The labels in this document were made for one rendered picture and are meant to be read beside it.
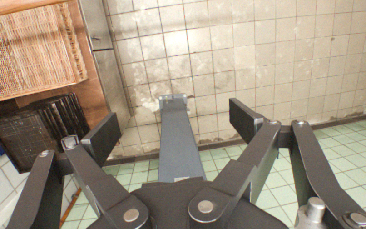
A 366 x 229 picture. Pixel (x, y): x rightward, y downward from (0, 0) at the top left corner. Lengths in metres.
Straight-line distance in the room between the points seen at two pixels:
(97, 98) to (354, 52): 2.41
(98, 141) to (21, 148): 0.96
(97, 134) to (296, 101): 2.10
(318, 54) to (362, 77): 0.68
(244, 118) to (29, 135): 0.98
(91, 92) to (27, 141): 0.41
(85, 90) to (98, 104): 0.11
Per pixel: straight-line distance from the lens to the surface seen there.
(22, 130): 1.06
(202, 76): 1.69
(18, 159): 1.17
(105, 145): 0.18
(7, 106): 1.40
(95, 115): 1.22
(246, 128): 0.17
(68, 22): 1.14
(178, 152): 0.87
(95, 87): 1.17
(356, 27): 2.47
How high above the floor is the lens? 1.64
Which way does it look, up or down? 68 degrees down
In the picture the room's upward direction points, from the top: 167 degrees clockwise
